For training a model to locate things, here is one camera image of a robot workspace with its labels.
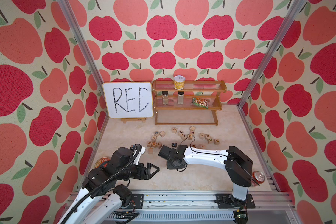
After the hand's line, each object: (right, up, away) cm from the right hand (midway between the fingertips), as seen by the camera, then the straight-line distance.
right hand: (171, 168), depth 84 cm
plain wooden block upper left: (-6, +19, +17) cm, 26 cm away
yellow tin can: (+5, +53, +4) cm, 54 cm away
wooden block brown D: (+32, +14, +12) cm, 37 cm away
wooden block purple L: (+9, +17, +15) cm, 24 cm away
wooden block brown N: (+26, +18, +15) cm, 35 cm away
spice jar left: (-4, +44, +12) cm, 46 cm away
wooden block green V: (-12, +16, +14) cm, 25 cm away
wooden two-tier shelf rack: (+23, +50, +35) cm, 65 cm away
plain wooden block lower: (-14, +8, +9) cm, 19 cm away
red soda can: (+45, -1, -11) cm, 47 cm away
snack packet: (+21, +41, +12) cm, 48 cm away
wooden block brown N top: (+3, +22, +18) cm, 28 cm away
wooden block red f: (+22, +11, +10) cm, 26 cm away
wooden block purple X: (+7, +19, +16) cm, 26 cm away
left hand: (-9, +5, -20) cm, 23 cm away
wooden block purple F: (+16, +20, +18) cm, 31 cm away
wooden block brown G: (+16, +12, +10) cm, 22 cm away
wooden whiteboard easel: (-35, +29, +23) cm, 51 cm away
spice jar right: (+7, +45, +12) cm, 47 cm away
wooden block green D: (+27, +15, +12) cm, 33 cm away
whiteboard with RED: (-31, +44, +17) cm, 56 cm away
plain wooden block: (+17, +22, +21) cm, 35 cm away
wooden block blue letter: (-10, +19, +15) cm, 27 cm away
